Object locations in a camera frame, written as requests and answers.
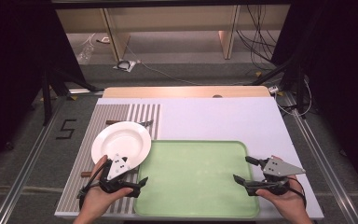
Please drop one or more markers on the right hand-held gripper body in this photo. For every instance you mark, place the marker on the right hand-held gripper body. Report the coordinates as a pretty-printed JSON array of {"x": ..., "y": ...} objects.
[{"x": 279, "y": 168}]

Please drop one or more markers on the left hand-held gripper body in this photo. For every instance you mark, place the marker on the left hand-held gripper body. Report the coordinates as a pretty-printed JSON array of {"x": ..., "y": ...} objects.
[{"x": 117, "y": 166}]

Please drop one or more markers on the white plate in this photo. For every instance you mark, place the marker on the white plate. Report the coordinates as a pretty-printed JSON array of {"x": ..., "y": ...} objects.
[{"x": 121, "y": 141}]

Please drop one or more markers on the person's right hand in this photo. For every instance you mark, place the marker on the person's right hand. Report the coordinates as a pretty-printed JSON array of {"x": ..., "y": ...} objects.
[{"x": 292, "y": 202}]

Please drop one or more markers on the person's left hand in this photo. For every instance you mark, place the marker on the person's left hand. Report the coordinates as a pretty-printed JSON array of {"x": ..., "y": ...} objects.
[{"x": 98, "y": 199}]

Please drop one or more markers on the striped grey placemat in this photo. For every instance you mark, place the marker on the striped grey placemat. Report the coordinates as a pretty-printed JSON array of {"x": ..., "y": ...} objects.
[{"x": 87, "y": 137}]

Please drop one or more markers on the green tray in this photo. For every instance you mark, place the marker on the green tray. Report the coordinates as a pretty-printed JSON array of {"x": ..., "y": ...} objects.
[{"x": 195, "y": 177}]

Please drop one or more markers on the white plug adapter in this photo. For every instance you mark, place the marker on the white plug adapter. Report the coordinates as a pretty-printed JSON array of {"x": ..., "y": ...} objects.
[{"x": 273, "y": 90}]

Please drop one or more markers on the black metal stand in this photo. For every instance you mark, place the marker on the black metal stand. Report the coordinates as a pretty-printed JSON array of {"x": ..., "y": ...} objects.
[
  {"x": 292, "y": 77},
  {"x": 46, "y": 93}
]

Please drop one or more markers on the dark curtain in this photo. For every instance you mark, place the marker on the dark curtain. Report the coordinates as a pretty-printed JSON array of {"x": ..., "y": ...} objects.
[
  {"x": 338, "y": 77},
  {"x": 12, "y": 77}
]

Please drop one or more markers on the light wooden desk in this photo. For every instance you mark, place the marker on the light wooden desk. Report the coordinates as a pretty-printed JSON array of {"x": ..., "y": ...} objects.
[{"x": 167, "y": 15}]

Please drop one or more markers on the aluminium floor rail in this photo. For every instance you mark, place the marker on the aluminium floor rail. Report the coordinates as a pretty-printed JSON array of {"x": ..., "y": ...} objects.
[
  {"x": 21, "y": 183},
  {"x": 323, "y": 168}
]

